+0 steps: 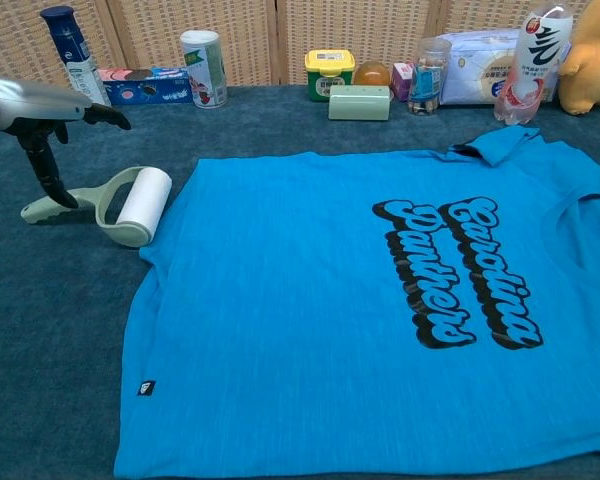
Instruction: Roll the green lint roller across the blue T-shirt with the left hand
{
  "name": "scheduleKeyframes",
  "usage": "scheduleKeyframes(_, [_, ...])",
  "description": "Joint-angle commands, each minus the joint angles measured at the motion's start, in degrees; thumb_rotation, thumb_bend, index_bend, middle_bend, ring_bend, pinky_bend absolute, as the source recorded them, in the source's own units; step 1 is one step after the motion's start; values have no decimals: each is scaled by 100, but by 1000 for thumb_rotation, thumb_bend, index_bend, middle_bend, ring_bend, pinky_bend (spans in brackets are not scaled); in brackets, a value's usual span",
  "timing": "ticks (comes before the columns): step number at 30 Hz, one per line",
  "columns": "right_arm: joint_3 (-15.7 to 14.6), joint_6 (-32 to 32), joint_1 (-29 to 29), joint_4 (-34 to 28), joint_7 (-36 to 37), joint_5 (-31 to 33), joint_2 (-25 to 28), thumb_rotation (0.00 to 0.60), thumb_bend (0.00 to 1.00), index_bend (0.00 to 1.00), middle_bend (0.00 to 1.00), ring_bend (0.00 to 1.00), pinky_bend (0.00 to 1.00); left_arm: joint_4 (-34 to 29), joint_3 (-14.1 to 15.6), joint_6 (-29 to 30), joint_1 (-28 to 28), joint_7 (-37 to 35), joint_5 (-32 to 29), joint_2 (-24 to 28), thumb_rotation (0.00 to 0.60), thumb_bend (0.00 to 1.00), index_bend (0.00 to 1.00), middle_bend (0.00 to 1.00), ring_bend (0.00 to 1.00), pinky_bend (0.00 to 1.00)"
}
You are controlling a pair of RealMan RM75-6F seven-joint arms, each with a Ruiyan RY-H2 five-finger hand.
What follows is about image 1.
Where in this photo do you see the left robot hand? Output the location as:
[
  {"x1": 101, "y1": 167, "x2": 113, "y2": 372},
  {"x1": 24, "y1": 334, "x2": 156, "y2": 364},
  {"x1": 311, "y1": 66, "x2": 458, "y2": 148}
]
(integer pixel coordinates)
[{"x1": 0, "y1": 73, "x2": 132, "y2": 210}]

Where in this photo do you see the clear plastic jar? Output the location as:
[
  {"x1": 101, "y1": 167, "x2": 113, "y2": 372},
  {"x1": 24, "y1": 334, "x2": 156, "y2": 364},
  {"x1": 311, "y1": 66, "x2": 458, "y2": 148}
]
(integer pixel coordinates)
[{"x1": 407, "y1": 37, "x2": 453, "y2": 117}]

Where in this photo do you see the yellow plush toy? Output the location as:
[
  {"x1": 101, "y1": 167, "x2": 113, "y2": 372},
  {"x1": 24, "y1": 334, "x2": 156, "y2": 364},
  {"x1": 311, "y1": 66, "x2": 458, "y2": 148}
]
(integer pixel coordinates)
[{"x1": 558, "y1": 0, "x2": 600, "y2": 116}]

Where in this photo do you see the blue printed t-shirt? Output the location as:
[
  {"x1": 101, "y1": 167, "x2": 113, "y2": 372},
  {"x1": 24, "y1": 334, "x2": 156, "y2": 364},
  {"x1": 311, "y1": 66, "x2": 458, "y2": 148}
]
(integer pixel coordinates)
[{"x1": 113, "y1": 124, "x2": 600, "y2": 480}]

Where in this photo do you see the clear drink bottle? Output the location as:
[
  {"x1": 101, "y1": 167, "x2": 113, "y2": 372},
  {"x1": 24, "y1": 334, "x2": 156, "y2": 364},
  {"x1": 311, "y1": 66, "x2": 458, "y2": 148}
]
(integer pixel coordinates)
[{"x1": 493, "y1": 0, "x2": 575, "y2": 126}]

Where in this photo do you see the purple small carton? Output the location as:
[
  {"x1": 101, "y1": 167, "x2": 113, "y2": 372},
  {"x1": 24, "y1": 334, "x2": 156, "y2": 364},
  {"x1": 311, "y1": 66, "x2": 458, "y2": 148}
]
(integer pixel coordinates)
[{"x1": 391, "y1": 61, "x2": 415, "y2": 103}]

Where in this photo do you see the blue white spray can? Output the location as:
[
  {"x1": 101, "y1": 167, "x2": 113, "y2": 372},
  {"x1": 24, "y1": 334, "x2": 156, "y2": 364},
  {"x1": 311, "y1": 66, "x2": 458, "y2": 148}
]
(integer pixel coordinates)
[{"x1": 40, "y1": 5, "x2": 113, "y2": 108}]

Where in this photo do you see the woven folding screen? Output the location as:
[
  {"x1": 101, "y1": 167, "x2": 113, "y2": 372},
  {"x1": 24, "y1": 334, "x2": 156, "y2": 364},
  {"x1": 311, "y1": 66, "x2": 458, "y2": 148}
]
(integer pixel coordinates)
[{"x1": 0, "y1": 0, "x2": 597, "y2": 96}]

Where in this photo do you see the pale green box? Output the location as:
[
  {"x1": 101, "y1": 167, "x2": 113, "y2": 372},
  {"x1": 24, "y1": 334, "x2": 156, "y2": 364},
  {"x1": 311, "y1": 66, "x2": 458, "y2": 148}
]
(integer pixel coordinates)
[{"x1": 327, "y1": 84, "x2": 392, "y2": 122}]

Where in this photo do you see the green lint roller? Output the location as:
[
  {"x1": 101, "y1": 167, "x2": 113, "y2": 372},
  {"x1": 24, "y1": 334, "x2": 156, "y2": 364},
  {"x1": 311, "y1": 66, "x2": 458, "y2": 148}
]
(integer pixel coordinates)
[{"x1": 20, "y1": 166, "x2": 174, "y2": 249}]

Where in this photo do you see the orange round jar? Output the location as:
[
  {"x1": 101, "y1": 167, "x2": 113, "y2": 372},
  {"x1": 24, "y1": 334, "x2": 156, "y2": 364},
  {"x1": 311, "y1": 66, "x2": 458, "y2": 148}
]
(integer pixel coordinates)
[{"x1": 352, "y1": 60, "x2": 392, "y2": 87}]

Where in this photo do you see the blue cookie box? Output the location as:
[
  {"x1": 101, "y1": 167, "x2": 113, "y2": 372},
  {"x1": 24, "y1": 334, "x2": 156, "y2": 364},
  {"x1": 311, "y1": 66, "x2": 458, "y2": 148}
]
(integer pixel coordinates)
[{"x1": 97, "y1": 67, "x2": 195, "y2": 106}]

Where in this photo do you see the white green snack canister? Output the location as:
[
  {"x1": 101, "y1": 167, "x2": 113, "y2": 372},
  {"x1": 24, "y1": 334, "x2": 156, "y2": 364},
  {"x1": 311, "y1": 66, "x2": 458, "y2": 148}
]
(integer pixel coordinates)
[{"x1": 179, "y1": 29, "x2": 229, "y2": 110}]

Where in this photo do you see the yellow lidded green container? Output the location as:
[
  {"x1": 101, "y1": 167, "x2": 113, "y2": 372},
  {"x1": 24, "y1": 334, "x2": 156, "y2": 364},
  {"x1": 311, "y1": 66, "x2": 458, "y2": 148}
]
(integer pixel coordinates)
[{"x1": 304, "y1": 48, "x2": 356, "y2": 103}]

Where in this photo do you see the white tissue pack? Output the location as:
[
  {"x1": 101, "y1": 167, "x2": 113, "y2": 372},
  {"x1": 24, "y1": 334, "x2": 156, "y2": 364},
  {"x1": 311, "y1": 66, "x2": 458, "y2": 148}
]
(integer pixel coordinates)
[{"x1": 434, "y1": 28, "x2": 572, "y2": 106}]

